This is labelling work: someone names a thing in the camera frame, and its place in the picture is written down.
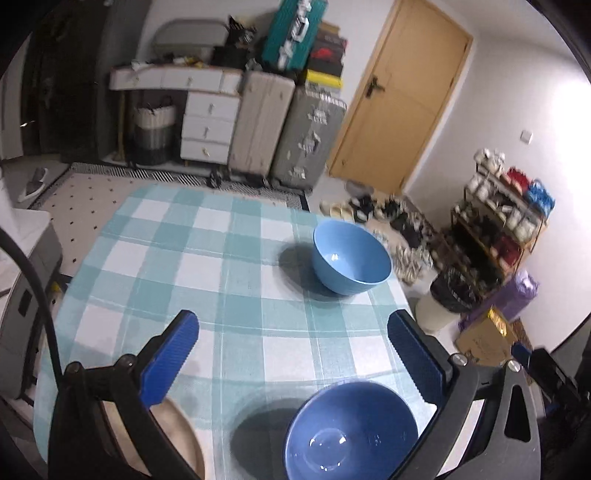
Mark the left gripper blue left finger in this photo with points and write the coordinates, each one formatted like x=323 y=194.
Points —
x=161 y=359

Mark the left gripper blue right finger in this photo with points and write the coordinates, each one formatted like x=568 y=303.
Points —
x=426 y=360

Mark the blue bowl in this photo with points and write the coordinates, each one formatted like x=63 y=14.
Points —
x=348 y=259
x=352 y=430

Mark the cardboard box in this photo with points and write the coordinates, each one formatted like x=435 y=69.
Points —
x=488 y=340

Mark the white trash bin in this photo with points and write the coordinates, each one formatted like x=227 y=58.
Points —
x=450 y=296

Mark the purple plastic bag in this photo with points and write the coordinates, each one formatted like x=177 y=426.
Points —
x=510 y=299

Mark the teal checkered tablecloth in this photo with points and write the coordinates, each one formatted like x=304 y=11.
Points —
x=270 y=333

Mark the wooden shoe rack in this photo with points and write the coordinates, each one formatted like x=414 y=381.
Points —
x=497 y=222

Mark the woven laundry basket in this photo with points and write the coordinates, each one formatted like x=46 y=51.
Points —
x=153 y=129

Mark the silver hard suitcase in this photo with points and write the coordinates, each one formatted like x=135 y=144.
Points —
x=309 y=132

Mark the white drawer desk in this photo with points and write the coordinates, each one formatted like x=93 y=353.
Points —
x=211 y=107

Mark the beige hard suitcase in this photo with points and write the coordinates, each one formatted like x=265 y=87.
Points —
x=265 y=101

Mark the wooden door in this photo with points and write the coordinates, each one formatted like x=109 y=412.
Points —
x=404 y=99

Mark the stack of shoe boxes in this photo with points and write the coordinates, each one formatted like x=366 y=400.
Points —
x=326 y=60

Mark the black bag on desk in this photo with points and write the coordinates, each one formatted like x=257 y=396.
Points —
x=237 y=48

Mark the teal hard suitcase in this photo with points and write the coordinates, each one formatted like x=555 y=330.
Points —
x=292 y=34

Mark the grey folded chair frame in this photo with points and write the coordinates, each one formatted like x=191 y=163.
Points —
x=189 y=38

